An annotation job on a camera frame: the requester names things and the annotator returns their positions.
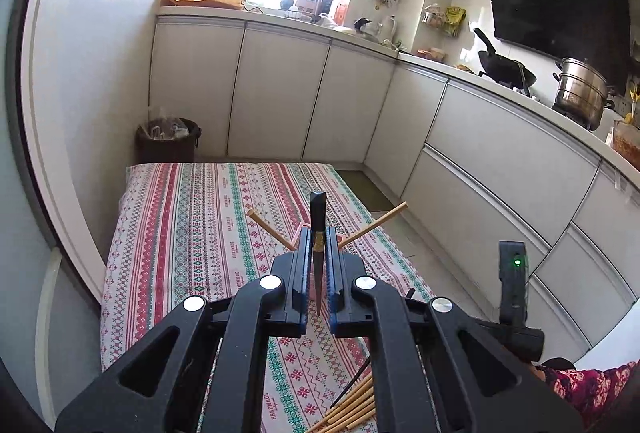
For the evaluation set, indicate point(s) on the knife block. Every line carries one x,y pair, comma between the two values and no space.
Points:
312,4

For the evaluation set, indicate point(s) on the striped patterned tablecloth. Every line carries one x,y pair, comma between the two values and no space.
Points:
200,223

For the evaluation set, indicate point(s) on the black wok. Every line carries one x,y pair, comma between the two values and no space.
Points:
502,67

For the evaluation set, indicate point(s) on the yellow bag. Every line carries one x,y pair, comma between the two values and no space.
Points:
454,19

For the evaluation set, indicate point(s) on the glass bowl with red food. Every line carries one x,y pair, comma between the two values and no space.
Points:
629,144

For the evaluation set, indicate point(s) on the person's right forearm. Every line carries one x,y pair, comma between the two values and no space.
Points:
595,383

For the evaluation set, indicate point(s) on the black chopstick with gold band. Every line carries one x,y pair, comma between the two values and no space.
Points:
318,218

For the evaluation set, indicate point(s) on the white base cabinets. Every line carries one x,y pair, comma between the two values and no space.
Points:
350,113

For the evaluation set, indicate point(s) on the glass kettle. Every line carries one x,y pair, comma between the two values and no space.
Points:
367,29

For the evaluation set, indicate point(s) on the brown floor mat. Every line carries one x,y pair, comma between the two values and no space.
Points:
367,188

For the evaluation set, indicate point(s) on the pile of wooden chopsticks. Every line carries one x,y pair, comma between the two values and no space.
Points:
350,405

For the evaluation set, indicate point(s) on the red bottle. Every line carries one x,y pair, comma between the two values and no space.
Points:
341,9

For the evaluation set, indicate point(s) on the dark trash bin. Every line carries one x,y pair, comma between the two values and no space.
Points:
167,143

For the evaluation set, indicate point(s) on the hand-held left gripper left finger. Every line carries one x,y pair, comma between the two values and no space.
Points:
302,293

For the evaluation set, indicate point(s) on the plain black chopstick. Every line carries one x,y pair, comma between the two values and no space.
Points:
352,380

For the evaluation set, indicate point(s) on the glass sliding door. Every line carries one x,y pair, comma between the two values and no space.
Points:
30,213

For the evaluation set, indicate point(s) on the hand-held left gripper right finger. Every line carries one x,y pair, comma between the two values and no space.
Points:
334,293

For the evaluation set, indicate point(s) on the steel stock pot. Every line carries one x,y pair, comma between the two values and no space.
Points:
582,93

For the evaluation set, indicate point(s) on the wooden chopstick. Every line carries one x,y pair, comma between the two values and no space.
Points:
372,225
270,229

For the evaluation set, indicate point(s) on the white kettle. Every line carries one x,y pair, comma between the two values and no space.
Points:
390,29

